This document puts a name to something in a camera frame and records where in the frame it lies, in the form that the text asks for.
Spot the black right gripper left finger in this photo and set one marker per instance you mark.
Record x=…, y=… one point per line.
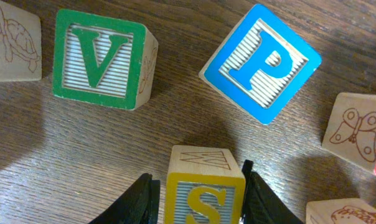
x=138, y=204

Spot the blue P block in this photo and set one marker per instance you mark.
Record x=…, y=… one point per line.
x=261, y=64

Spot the yellow block centre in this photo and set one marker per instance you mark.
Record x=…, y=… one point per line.
x=20, y=45

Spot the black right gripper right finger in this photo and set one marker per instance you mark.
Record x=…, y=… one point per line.
x=261, y=205

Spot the blue T block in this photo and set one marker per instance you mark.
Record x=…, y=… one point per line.
x=340, y=211

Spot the yellow S block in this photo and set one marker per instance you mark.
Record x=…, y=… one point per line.
x=204, y=185

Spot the red E block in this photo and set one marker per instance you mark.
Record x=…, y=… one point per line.
x=351, y=130

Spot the green V block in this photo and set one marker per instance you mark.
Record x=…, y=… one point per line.
x=103, y=60

